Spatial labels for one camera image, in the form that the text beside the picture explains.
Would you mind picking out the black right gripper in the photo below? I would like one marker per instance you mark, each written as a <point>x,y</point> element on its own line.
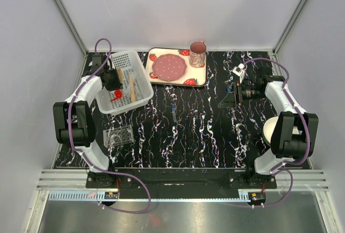
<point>229,100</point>

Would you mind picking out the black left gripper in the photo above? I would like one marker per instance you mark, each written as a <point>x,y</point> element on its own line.
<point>117,85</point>

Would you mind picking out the white red-capped wash bottle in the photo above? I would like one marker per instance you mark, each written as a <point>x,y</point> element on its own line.
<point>117,95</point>

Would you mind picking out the wooden test tube clamp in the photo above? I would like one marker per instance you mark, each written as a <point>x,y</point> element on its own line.
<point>132,89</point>

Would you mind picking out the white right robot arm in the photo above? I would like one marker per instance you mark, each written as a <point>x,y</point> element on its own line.
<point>290,135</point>

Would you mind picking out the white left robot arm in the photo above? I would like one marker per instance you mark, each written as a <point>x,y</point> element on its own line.
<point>73,121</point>

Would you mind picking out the white plastic mesh basket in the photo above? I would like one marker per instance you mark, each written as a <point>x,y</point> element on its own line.
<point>130,64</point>

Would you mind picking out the strawberry pattern tray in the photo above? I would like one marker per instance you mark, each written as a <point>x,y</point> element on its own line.
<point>194,77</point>

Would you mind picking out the clear test tube rack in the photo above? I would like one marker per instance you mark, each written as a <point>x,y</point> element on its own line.
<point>118,136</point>

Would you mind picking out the pink polka dot plate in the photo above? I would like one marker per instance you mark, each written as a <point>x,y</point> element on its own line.
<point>169,67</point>

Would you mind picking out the white ceramic bowl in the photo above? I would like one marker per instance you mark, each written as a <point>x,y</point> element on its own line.
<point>268,129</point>

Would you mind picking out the pink floral mug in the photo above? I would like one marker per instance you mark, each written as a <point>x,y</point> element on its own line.
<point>197,56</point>

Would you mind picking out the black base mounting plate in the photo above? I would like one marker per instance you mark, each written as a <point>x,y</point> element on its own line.
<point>227,178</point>

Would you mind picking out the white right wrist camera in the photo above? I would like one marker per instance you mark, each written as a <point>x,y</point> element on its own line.
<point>240,72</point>

